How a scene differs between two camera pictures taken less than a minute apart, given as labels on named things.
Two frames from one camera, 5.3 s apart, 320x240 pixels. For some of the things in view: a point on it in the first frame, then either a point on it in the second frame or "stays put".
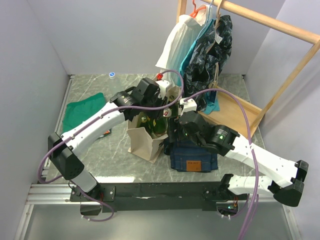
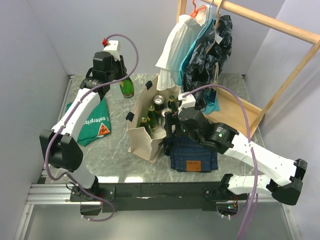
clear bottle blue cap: (114, 87) stays put
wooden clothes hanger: (218, 14) stays put
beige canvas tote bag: (142, 143) stays put
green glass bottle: (159, 126) → (127, 88)
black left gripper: (157, 113) → (121, 64)
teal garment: (213, 105) stays put
